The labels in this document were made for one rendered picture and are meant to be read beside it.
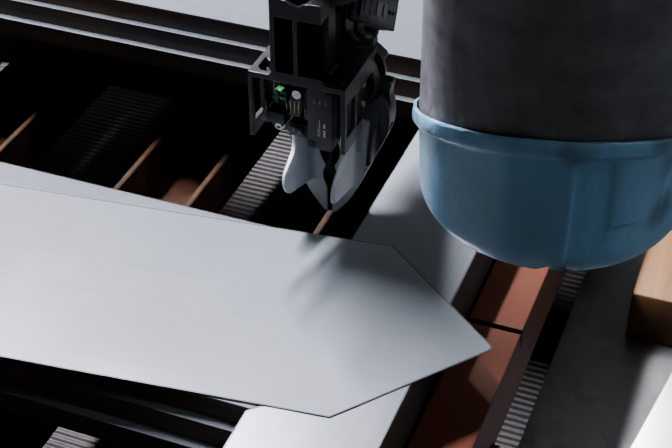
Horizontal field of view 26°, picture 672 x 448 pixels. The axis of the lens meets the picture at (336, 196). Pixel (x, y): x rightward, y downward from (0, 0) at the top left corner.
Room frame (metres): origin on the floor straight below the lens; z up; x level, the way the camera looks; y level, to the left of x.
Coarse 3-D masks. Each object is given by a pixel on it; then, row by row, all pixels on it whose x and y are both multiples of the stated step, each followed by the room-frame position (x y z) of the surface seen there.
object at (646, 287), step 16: (656, 256) 0.99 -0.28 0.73; (640, 272) 0.97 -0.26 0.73; (656, 272) 0.97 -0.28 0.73; (640, 288) 0.95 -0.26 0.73; (656, 288) 0.95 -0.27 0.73; (640, 304) 0.94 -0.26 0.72; (656, 304) 0.94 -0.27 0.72; (640, 320) 0.94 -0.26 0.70; (656, 320) 0.93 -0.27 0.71; (640, 336) 0.94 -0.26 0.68; (656, 336) 0.93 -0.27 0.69
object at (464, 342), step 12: (456, 312) 0.76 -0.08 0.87; (456, 324) 0.74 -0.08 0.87; (468, 324) 0.74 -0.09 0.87; (456, 336) 0.73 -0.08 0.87; (468, 336) 0.73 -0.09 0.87; (480, 336) 0.73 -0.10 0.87; (456, 348) 0.72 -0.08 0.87; (468, 348) 0.72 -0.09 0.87; (480, 348) 0.72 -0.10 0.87; (444, 360) 0.71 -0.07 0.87; (456, 360) 0.71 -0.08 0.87
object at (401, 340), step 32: (384, 288) 0.78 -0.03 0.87; (416, 288) 0.78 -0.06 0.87; (384, 320) 0.75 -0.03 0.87; (416, 320) 0.75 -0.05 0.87; (448, 320) 0.75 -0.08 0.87; (352, 352) 0.72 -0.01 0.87; (384, 352) 0.72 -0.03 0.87; (416, 352) 0.72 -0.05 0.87; (352, 384) 0.69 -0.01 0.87; (384, 384) 0.69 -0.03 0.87
